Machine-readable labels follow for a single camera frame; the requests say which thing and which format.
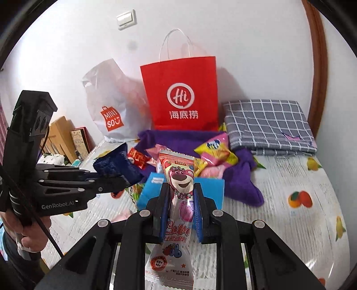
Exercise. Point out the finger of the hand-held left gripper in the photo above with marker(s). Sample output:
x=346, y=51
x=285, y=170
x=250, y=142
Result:
x=69, y=174
x=106, y=185

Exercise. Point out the red snack packet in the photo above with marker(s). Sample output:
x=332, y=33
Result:
x=136, y=157

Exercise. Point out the dark blue snack packet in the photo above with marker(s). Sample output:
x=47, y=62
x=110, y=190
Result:
x=117, y=164

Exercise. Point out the purple towel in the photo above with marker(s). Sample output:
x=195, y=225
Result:
x=242, y=178

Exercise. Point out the green yellow snack packet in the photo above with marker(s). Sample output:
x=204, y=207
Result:
x=134, y=193

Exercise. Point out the fruit print bedsheet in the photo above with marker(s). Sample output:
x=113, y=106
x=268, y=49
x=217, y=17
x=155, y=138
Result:
x=292, y=237

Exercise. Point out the brown wooden headboard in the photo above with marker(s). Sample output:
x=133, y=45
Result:
x=318, y=55

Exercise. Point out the person's left forearm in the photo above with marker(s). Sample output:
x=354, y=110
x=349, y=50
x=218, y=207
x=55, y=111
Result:
x=11, y=256

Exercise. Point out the red paper bag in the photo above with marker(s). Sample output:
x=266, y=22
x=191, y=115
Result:
x=178, y=83

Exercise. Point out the person's left hand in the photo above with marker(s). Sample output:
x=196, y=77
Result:
x=30, y=231

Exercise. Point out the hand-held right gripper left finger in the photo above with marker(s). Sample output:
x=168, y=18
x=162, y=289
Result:
x=166, y=212

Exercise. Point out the pale pink snack packet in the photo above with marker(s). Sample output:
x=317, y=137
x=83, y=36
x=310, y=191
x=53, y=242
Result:
x=214, y=170

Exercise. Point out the grey checked folded cloth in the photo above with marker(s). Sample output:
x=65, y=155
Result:
x=265, y=122

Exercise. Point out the blue cardboard box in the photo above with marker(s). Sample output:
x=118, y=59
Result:
x=152, y=189

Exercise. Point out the white light switch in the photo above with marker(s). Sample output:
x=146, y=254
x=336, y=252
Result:
x=127, y=20

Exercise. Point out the bear print snack packet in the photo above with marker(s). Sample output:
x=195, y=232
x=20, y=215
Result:
x=180, y=178

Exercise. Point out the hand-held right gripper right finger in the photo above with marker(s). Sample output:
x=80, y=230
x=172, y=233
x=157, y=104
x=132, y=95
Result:
x=198, y=212

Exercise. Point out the white plastic bag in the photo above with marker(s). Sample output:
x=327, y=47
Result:
x=111, y=92

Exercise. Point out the light wooden block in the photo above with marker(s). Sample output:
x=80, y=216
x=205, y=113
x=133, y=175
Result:
x=60, y=136

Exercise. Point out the small yellow snack packet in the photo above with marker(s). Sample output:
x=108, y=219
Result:
x=199, y=165

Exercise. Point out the brown framed box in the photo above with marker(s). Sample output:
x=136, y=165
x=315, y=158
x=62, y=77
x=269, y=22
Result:
x=81, y=140

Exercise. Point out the pink yellow snack packet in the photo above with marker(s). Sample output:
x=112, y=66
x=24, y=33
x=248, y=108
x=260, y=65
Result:
x=216, y=152

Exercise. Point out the white black spotted cloth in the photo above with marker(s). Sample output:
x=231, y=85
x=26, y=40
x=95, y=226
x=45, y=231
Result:
x=53, y=159

